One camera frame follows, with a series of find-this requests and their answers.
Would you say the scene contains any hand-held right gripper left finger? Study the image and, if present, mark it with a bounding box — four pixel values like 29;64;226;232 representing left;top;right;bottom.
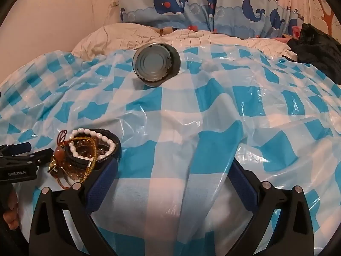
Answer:
29;158;119;256

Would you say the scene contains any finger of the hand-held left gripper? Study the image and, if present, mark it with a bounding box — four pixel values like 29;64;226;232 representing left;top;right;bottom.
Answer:
0;142;31;157
0;148;54;166

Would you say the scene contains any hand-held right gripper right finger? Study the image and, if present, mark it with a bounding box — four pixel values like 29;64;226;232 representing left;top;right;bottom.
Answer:
228;159;313;256

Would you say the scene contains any pale bead red cord bracelet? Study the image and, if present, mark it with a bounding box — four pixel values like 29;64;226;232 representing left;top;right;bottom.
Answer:
48;130;78;190

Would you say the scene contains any brown bead bracelet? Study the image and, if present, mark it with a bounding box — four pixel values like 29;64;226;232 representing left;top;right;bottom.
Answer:
62;137;100;180

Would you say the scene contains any black leather bracelet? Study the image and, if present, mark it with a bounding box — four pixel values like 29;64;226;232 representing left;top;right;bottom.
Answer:
64;129;122;170

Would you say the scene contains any white bead bracelet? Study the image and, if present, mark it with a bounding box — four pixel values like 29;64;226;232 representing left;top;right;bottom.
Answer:
68;129;116;162

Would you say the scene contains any round metal tin can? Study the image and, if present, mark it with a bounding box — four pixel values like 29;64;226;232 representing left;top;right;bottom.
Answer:
132;43;181;87

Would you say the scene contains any person's left hand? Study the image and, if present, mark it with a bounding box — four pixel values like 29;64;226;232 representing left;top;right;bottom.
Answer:
3;189;20;230

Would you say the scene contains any blue checkered plastic sheet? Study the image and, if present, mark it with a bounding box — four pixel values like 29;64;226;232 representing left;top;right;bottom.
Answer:
0;45;341;256

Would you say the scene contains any white quilt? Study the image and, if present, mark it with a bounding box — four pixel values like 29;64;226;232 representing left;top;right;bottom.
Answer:
71;23;292;59

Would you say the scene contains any dark clothing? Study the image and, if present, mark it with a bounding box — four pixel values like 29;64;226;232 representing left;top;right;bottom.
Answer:
282;23;341;84

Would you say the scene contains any small wooden object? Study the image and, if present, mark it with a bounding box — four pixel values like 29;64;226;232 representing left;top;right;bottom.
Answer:
157;27;182;36

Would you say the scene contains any whale print curtain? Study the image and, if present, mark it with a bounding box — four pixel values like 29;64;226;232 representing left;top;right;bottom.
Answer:
117;0;305;39

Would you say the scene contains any orange tree wall sticker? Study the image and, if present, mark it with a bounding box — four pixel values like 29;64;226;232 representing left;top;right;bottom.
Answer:
306;0;337;30

